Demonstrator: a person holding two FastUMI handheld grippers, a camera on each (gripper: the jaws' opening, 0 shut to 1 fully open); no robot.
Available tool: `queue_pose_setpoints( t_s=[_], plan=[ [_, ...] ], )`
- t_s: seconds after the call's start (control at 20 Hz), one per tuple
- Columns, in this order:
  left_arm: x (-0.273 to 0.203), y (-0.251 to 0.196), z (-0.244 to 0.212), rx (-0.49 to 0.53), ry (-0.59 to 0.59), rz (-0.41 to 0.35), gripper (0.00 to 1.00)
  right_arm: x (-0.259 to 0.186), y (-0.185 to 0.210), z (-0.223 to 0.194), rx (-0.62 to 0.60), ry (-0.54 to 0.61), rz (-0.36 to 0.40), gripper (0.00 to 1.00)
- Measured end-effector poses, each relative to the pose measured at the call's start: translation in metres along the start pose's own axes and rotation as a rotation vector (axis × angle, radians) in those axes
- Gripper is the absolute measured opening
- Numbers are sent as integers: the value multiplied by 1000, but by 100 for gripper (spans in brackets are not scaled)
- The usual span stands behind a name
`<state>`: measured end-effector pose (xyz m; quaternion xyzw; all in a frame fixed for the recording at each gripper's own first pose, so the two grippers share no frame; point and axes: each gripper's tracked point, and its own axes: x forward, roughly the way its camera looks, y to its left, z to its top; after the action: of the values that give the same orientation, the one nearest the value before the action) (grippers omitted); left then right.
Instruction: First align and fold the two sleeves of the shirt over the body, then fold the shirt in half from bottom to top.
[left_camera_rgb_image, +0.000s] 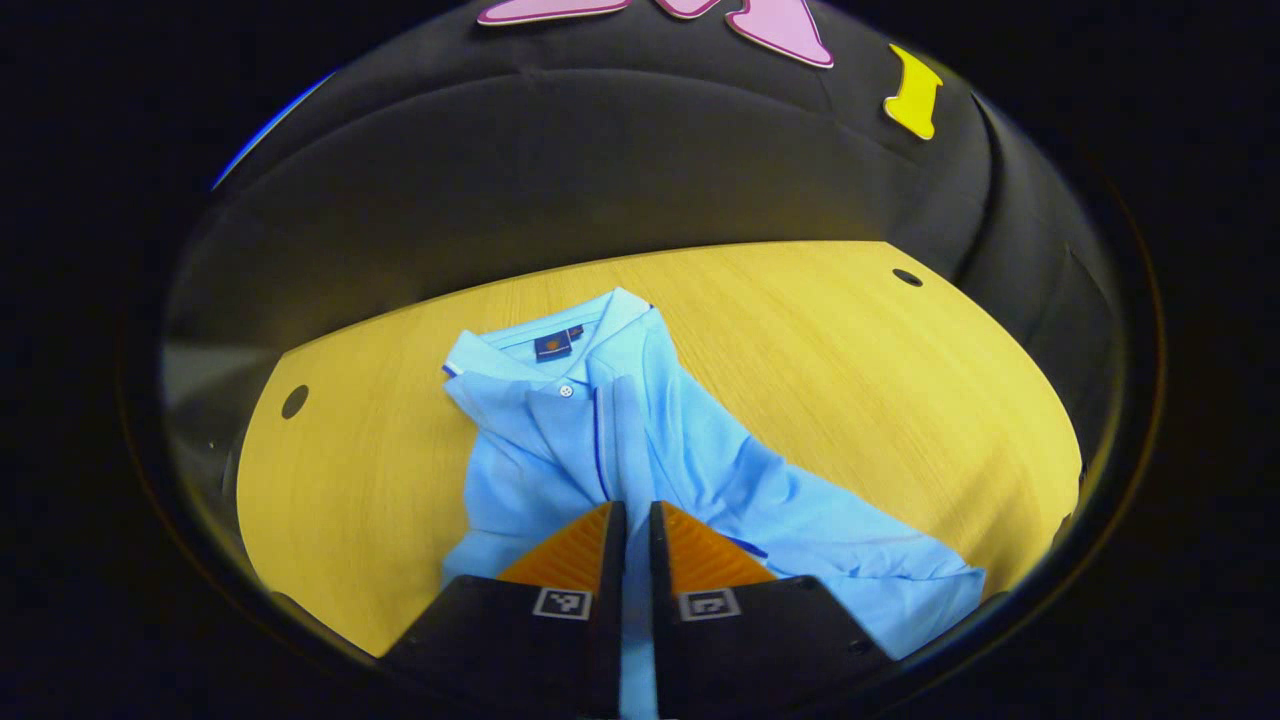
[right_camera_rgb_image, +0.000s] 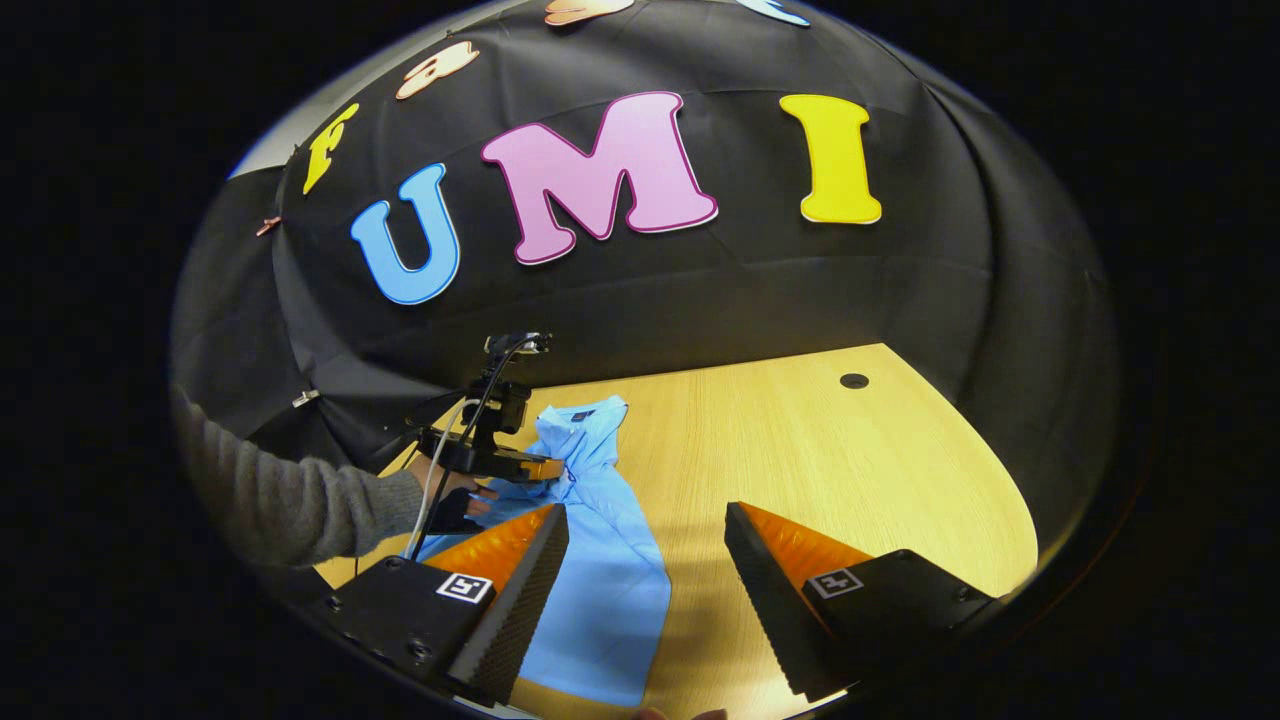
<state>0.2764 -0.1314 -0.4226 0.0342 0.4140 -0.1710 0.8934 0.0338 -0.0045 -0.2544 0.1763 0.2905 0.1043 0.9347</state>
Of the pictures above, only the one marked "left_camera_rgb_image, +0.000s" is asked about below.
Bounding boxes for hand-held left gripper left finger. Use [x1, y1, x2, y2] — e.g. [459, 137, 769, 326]
[385, 500, 629, 720]

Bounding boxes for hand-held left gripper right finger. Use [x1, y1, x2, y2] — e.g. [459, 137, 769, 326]
[650, 500, 893, 720]

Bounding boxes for light blue T-shirt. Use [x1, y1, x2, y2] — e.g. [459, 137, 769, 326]
[440, 287, 988, 720]

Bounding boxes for black backdrop cloth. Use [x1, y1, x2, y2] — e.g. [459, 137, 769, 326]
[165, 0, 1126, 471]

